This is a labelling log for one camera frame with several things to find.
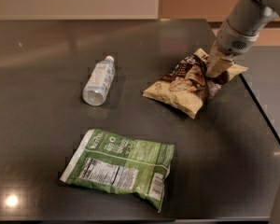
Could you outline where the clear plastic water bottle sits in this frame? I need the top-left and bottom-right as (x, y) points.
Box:
(82, 56), (115, 106)

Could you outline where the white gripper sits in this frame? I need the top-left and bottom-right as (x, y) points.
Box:
(206, 20), (259, 77)

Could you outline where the brown chip bag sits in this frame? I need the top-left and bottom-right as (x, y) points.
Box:
(143, 49), (247, 119)

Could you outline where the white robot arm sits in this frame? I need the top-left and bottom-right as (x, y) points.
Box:
(206, 0), (280, 77)

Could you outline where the green jalapeno chip bag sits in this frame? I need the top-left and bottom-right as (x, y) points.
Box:
(60, 129), (175, 210)

